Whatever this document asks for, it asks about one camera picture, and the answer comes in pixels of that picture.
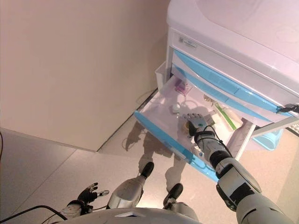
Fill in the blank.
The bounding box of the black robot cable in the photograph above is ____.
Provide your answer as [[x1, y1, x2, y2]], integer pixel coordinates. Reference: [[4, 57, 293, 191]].
[[0, 205, 68, 224]]

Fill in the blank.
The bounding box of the purple medicine box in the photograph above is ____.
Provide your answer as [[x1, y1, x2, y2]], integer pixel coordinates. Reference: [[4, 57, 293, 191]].
[[174, 78, 189, 94]]

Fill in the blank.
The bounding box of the grey robot torso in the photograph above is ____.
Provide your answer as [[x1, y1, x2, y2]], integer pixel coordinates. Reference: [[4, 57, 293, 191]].
[[77, 207, 199, 224]]

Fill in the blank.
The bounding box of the tall blue-front cart drawer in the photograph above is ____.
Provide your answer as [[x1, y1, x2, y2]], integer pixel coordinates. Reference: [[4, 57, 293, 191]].
[[171, 49, 294, 117]]

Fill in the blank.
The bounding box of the right robot leg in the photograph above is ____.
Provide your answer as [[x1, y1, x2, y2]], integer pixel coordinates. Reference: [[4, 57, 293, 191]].
[[162, 183, 199, 220]]

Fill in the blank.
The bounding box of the waste bin with blue lid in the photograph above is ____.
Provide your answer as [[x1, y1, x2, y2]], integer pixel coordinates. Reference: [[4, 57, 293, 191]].
[[252, 129, 285, 150]]

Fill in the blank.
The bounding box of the blue-front drawer with medicines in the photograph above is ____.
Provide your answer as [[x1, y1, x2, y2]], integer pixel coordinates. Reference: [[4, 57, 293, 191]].
[[133, 74, 256, 184]]

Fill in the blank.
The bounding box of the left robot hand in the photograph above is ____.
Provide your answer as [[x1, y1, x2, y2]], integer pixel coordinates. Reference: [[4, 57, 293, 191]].
[[78, 182, 110, 206]]

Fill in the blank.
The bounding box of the black key tag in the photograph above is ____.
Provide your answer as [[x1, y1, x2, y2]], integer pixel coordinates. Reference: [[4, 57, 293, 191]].
[[279, 104, 299, 114]]

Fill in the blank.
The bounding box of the beige floor cable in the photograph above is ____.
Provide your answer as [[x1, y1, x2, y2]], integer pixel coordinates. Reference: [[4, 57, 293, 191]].
[[136, 90, 155, 103]]

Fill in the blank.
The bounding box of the green and white medicine box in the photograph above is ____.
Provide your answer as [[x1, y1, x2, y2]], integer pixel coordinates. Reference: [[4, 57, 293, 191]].
[[214, 102, 243, 131]]

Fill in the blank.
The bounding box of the white side bin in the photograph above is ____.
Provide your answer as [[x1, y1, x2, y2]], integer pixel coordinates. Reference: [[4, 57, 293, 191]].
[[154, 62, 168, 91]]

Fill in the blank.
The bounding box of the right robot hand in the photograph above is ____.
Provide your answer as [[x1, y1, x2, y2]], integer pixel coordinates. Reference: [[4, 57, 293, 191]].
[[178, 113, 208, 138]]

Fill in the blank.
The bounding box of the small white medicine box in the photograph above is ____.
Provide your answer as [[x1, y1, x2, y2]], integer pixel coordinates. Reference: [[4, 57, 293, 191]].
[[204, 113, 217, 126]]

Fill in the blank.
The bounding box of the white medical cart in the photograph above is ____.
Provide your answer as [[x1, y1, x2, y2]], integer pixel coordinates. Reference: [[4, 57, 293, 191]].
[[163, 0, 299, 161]]

